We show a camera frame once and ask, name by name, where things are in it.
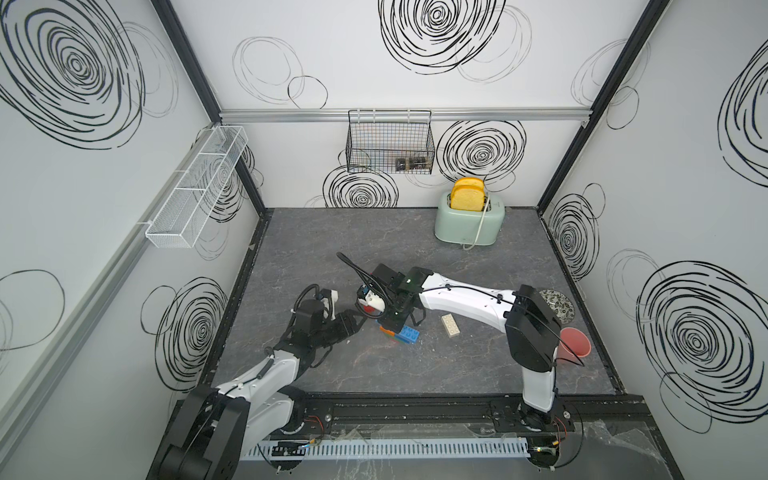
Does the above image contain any black corner frame post left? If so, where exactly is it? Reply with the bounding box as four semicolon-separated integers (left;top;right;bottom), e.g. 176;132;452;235
151;0;269;217

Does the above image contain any yellow toast slice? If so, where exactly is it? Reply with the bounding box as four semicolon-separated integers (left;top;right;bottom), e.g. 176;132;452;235
450;177;486;212

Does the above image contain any patterned ceramic bowl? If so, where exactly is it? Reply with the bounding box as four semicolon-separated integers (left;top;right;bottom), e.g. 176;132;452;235
539;289;576;325

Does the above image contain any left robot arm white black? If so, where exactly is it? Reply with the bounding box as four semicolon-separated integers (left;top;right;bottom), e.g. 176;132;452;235
147;289;361;479

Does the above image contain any black corner frame post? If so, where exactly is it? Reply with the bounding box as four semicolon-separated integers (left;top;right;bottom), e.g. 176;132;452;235
536;0;671;216
151;0;269;217

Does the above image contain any mint green toaster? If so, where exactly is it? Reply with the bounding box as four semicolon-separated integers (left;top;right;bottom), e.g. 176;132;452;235
434;191;505;246

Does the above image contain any white wire wall shelf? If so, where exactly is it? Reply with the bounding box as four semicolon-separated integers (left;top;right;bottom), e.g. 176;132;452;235
145;124;247;249

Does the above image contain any black corner frame post right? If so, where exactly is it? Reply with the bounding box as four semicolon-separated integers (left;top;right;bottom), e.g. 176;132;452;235
536;0;671;216

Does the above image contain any white cable duct strip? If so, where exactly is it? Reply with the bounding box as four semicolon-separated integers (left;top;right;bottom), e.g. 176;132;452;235
241;438;530;462

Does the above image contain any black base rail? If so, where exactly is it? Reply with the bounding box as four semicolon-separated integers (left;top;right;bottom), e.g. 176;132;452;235
300;392;651;435

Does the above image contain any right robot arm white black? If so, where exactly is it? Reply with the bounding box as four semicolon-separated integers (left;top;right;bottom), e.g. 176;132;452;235
357;264;562;432

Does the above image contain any blue lego brick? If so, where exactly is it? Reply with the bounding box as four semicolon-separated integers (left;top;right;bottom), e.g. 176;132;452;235
395;326;420;344

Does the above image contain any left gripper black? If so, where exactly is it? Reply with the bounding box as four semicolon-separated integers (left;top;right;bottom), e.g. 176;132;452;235
310;309;366;350

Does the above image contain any white toaster cable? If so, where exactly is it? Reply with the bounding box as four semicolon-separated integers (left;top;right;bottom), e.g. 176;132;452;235
463;193;492;251

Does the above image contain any black wire wall basket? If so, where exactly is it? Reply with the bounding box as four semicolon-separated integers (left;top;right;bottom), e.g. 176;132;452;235
344;120;436;175

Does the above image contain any pink plastic cup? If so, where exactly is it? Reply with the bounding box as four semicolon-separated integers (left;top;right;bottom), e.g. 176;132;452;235
557;327;592;365

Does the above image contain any white lego brick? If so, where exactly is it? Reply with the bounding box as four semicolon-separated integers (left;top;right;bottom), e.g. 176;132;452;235
441;314;460;338

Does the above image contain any grey wall rail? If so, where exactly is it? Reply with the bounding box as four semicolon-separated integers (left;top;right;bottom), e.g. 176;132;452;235
220;107;592;124

